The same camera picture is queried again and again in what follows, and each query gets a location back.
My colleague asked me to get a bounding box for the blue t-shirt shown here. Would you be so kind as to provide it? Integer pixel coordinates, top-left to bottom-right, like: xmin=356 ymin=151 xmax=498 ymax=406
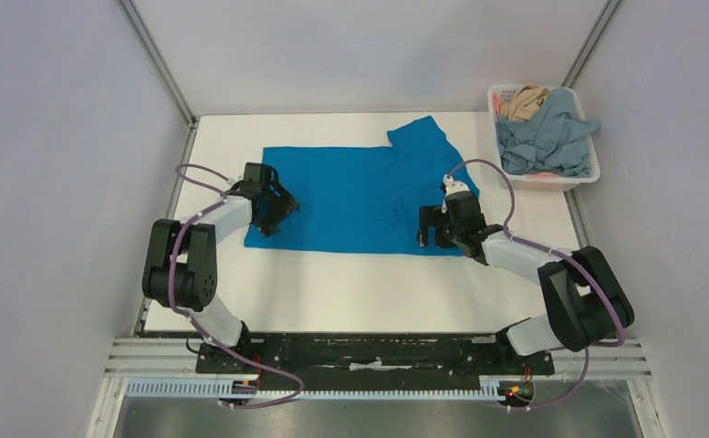
xmin=244 ymin=116 xmax=463 ymax=256

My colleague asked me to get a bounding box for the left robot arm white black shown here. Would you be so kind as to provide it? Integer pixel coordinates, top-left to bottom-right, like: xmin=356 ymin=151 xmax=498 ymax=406
xmin=141 ymin=162 xmax=300 ymax=372

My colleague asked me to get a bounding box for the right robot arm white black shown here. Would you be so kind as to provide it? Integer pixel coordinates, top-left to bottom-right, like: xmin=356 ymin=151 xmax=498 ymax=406
xmin=417 ymin=191 xmax=635 ymax=372

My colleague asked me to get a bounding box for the white plastic laundry basket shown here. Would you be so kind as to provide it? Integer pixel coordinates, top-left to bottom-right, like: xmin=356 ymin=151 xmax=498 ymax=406
xmin=487 ymin=84 xmax=601 ymax=192

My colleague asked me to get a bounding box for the grey-blue t-shirt in basket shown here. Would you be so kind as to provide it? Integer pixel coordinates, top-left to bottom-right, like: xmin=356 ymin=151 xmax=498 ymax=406
xmin=495 ymin=88 xmax=601 ymax=178

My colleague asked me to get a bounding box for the beige t-shirt in basket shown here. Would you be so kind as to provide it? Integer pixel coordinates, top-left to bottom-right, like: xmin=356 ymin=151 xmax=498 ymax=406
xmin=498 ymin=83 xmax=551 ymax=121

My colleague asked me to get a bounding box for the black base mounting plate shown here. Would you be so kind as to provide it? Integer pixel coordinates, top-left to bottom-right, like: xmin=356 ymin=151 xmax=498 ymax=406
xmin=195 ymin=332 xmax=555 ymax=391

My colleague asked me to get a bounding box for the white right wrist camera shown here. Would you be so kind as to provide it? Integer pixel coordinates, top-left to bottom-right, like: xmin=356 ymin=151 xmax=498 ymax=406
xmin=442 ymin=175 xmax=470 ymax=197

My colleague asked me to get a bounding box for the aluminium frame rail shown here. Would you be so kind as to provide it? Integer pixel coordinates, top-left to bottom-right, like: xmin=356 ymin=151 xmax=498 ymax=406
xmin=104 ymin=339 xmax=652 ymax=381

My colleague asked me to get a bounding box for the white slotted cable duct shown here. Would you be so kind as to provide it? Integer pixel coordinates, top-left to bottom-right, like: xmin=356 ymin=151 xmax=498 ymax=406
xmin=122 ymin=377 xmax=506 ymax=402

